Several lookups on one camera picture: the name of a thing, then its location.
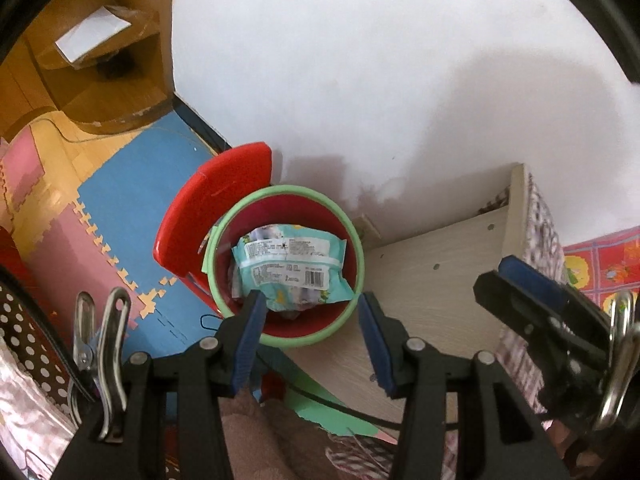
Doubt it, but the metal spring clip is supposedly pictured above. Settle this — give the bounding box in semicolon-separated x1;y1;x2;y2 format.
595;290;640;431
72;287;132;443

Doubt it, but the black polka dot cloth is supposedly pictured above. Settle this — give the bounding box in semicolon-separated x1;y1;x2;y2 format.
0;272;81;401

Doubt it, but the person's right forearm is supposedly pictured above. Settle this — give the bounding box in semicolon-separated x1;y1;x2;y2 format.
547;417;608;471

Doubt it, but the red trash bin green rim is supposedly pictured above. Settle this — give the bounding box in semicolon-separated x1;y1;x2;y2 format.
202;185;366;348

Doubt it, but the red floral wall cloth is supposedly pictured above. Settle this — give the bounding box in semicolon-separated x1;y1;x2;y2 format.
562;227;640;321

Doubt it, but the pink floral blanket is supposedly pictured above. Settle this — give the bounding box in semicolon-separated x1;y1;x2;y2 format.
0;345;81;480

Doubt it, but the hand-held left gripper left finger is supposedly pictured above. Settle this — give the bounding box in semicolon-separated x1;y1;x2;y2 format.
52;290;268;480

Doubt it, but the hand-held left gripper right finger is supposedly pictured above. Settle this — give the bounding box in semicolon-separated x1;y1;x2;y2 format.
357;291;571;480

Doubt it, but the white paper sheet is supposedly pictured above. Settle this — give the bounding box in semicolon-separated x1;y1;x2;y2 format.
54;6;130;63

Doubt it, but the red plastic lid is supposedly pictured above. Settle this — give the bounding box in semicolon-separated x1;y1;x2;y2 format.
154;142;273;311

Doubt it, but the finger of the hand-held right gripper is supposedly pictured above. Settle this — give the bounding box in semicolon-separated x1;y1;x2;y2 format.
474;270;609;357
499;256;609;327

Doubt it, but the green foam floor tile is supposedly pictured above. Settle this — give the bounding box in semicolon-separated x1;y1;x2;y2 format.
285;375;401;441

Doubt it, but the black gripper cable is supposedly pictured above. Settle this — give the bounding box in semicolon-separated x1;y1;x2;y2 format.
287;382;461;433

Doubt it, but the heart print checked bed sheet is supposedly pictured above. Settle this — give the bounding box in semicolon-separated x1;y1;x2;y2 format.
492;172;568;411

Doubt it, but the teal wet wipes pack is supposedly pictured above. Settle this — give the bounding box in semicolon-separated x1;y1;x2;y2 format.
231;224;348;313

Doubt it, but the wooden desk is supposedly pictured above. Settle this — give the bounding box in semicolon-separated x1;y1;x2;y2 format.
0;0;176;136

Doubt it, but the red sock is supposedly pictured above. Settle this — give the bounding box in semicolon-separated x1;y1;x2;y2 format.
260;372;288;403

